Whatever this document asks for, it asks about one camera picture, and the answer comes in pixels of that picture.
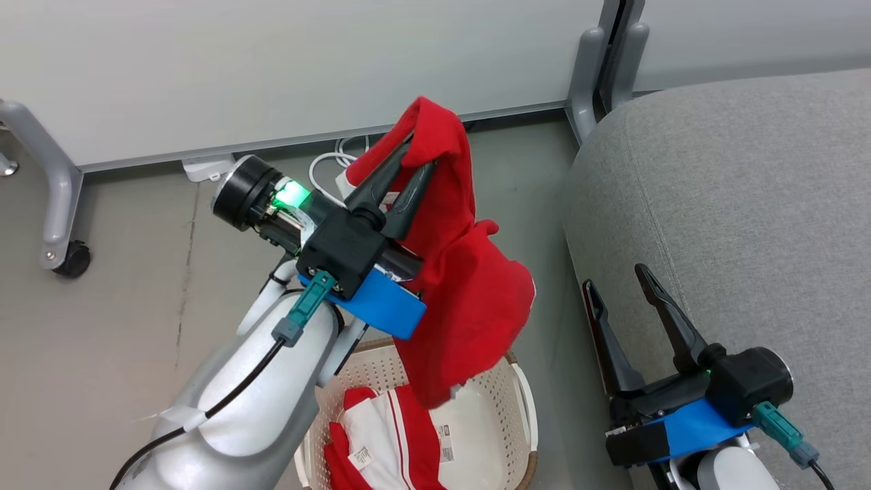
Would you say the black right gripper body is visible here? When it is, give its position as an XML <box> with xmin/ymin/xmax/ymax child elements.
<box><xmin>606</xmin><ymin>346</ymin><xmax>795</xmax><ymax>469</ymax></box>

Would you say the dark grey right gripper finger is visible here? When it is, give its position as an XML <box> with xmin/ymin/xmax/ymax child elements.
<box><xmin>634</xmin><ymin>263</ymin><xmax>712</xmax><ymax>374</ymax></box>
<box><xmin>582</xmin><ymin>279</ymin><xmax>647</xmax><ymax>399</ymax></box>

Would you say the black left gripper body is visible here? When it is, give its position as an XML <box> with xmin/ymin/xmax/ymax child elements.
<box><xmin>262</xmin><ymin>177</ymin><xmax>424</xmax><ymax>301</ymax></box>

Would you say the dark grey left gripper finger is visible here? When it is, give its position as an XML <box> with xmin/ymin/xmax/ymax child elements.
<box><xmin>381</xmin><ymin>161</ymin><xmax>438</xmax><ymax>241</ymax></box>
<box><xmin>344</xmin><ymin>138</ymin><xmax>414</xmax><ymax>220</ymax></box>

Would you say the white perforated laundry basket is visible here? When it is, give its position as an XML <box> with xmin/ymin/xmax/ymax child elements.
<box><xmin>294</xmin><ymin>337</ymin><xmax>540</xmax><ymax>490</ymax></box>

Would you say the grey fabric sofa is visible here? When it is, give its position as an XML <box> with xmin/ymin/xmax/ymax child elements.
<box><xmin>561</xmin><ymin>68</ymin><xmax>871</xmax><ymax>490</ymax></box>

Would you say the white partition panel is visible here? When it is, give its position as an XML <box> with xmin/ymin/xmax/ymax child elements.
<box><xmin>0</xmin><ymin>0</ymin><xmax>608</xmax><ymax>173</ymax></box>
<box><xmin>631</xmin><ymin>0</ymin><xmax>871</xmax><ymax>94</ymax></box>

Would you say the red and white garment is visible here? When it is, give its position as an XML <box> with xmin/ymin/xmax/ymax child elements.
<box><xmin>324</xmin><ymin>385</ymin><xmax>457</xmax><ymax>490</ymax></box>

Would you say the grey partition leg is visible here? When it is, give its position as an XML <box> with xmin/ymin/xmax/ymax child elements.
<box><xmin>0</xmin><ymin>100</ymin><xmax>84</xmax><ymax>271</ymax></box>
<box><xmin>564</xmin><ymin>26</ymin><xmax>608</xmax><ymax>145</ymax></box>
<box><xmin>609</xmin><ymin>22</ymin><xmax>651</xmax><ymax>114</ymax></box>

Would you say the black caster wheel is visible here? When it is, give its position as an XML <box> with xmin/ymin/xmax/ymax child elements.
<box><xmin>53</xmin><ymin>240</ymin><xmax>93</xmax><ymax>278</ymax></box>

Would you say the white floor cable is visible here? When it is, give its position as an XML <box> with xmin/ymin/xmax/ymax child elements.
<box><xmin>308</xmin><ymin>135</ymin><xmax>372</xmax><ymax>206</ymax></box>

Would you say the black cable with teal plug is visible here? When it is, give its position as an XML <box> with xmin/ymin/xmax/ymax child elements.
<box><xmin>751</xmin><ymin>400</ymin><xmax>836</xmax><ymax>490</ymax></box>
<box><xmin>109</xmin><ymin>270</ymin><xmax>339</xmax><ymax>490</ymax></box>

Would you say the blue taped right camera mount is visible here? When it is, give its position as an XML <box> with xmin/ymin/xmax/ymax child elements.
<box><xmin>640</xmin><ymin>397</ymin><xmax>755</xmax><ymax>463</ymax></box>

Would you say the blue taped camera mount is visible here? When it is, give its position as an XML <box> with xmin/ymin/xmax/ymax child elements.
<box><xmin>640</xmin><ymin>397</ymin><xmax>755</xmax><ymax>463</ymax></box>
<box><xmin>298</xmin><ymin>269</ymin><xmax>427</xmax><ymax>340</ymax></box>

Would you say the blue taped left camera mount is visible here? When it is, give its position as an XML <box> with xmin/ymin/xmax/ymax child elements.
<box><xmin>298</xmin><ymin>269</ymin><xmax>427</xmax><ymax>340</ymax></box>

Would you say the white floor bracket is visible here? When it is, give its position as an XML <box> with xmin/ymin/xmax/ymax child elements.
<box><xmin>181</xmin><ymin>154</ymin><xmax>236</xmax><ymax>183</ymax></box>

